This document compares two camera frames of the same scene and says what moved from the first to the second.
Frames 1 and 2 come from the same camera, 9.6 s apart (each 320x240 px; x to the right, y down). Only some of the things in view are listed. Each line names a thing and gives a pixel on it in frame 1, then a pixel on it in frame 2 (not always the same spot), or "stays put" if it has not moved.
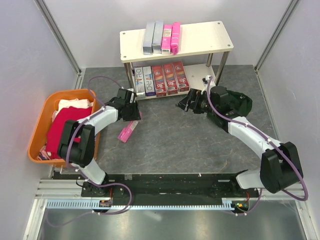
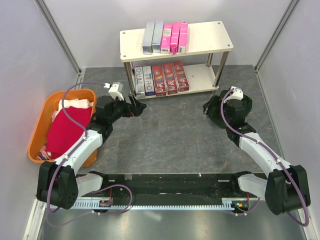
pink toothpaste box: [165, 48] stays put
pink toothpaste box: [175, 37] stays put
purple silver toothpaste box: [149, 84] stays put
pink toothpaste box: [126, 132] → [183, 38]
